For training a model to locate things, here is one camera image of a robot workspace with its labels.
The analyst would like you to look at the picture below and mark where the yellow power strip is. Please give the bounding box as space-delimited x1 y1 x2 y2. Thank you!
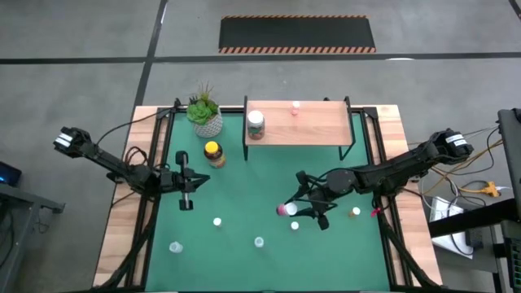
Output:
483 181 501 199

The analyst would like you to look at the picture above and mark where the grey side desk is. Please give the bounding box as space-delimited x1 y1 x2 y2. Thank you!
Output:
0 181 66 293

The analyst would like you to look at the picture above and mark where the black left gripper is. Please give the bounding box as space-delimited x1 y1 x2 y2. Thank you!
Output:
160 150 212 212

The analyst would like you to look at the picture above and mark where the yellow extension cable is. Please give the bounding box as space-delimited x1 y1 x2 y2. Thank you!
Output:
431 140 504 196

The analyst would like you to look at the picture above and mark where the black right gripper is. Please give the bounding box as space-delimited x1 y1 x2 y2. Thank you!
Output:
283 169 339 232

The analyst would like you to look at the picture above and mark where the green orange-fruit gummy bottle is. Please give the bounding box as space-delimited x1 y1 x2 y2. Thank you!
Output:
247 110 266 141

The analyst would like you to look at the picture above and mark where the yellow-capped fish oil bottle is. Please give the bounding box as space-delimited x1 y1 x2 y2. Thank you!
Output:
204 140 227 169

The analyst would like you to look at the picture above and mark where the black side table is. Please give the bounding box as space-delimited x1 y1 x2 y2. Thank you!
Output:
427 197 521 293

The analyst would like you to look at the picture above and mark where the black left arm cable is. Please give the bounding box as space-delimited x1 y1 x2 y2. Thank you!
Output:
96 104 178 168

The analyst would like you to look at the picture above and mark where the black tablet with blue screen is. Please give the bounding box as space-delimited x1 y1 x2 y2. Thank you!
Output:
0 160 23 188

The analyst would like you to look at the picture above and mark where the pink-label white-capped bottle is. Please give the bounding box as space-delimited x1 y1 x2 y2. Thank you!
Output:
276 202 299 217

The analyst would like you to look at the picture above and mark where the white floor box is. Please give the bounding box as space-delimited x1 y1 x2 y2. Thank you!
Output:
430 196 475 260

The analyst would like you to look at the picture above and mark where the wooden shelf with black legs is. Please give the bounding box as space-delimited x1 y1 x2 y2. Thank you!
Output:
243 95 357 162

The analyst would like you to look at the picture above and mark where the succulent in patterned white pot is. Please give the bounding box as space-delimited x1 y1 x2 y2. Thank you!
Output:
186 82 224 138

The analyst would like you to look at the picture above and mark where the green table mat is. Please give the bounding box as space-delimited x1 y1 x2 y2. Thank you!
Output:
145 112 392 292

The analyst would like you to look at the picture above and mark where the black hazard-striped floor mat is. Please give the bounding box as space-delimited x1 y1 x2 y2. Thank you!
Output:
218 15 377 55

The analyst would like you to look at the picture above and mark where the black aluminium table frame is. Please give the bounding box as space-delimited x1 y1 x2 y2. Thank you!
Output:
92 97 444 293

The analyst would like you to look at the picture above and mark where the black equipment case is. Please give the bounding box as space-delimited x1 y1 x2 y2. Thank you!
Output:
497 107 521 211

